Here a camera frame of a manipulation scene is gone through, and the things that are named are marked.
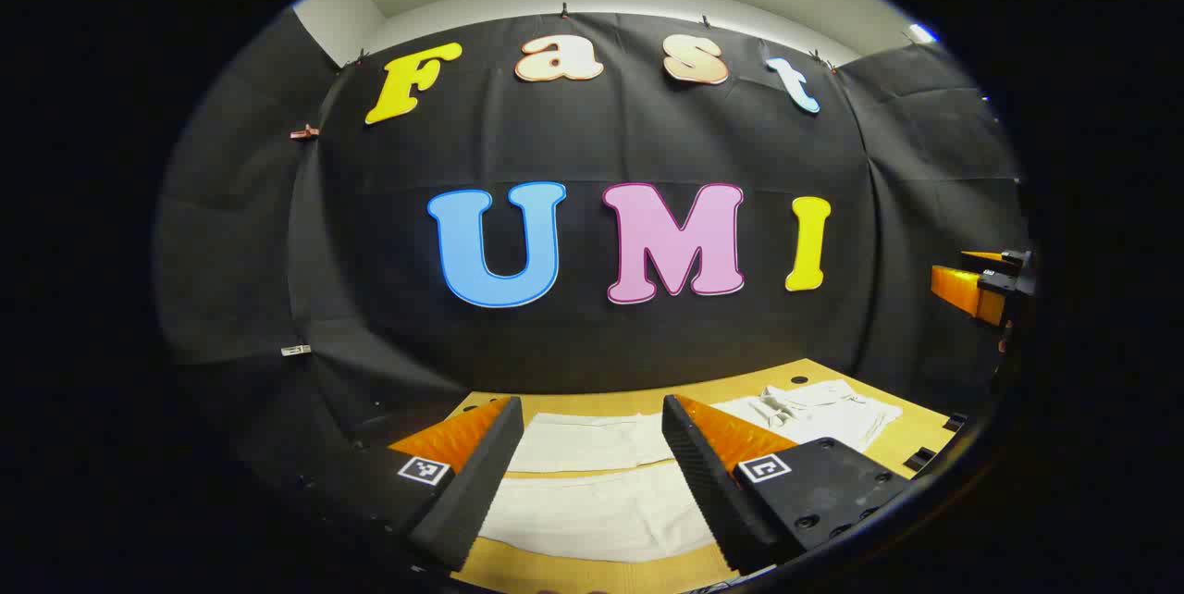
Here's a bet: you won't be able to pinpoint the white jeans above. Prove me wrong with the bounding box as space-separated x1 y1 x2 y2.
478 379 904 563

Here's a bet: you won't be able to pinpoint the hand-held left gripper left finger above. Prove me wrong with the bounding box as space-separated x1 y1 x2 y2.
277 396 524 575

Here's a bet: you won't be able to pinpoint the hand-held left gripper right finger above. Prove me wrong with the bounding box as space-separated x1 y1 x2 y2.
661 394 912 576

